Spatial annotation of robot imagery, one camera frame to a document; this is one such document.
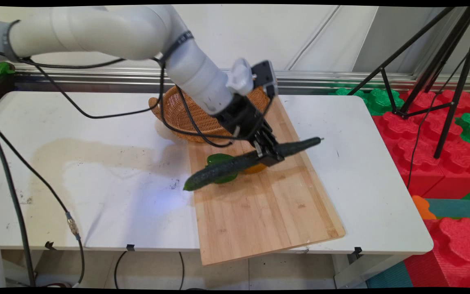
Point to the aluminium wall rail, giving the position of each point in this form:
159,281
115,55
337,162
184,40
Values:
333,77

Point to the black table edge clip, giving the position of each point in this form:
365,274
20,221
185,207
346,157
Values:
130,247
49,245
357,251

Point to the orange yellow bell pepper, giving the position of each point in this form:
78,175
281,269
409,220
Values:
255,168

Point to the large red foam block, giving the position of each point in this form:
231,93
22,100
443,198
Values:
431,155

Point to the woven wicker basket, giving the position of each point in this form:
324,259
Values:
178,118

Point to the green toy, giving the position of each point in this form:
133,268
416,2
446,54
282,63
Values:
2,69

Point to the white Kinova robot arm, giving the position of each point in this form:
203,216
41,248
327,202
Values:
96,32

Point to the dark toy bin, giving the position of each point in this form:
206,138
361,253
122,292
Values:
2,87

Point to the white table leg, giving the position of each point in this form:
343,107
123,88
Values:
361,271

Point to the black tripod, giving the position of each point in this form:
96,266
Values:
459,81

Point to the green bell pepper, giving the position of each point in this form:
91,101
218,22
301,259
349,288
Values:
218,159

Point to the orange foam block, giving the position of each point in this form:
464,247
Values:
422,206

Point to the low red foam block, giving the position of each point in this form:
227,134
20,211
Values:
455,253

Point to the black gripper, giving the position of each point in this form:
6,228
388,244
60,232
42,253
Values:
241,118

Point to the dark green cucumber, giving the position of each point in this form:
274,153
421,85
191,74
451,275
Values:
227,167

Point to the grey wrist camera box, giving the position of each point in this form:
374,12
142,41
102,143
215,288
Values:
263,77

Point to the teal foam mat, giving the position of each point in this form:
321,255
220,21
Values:
455,208

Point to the wooden cutting board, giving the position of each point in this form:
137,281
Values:
259,220

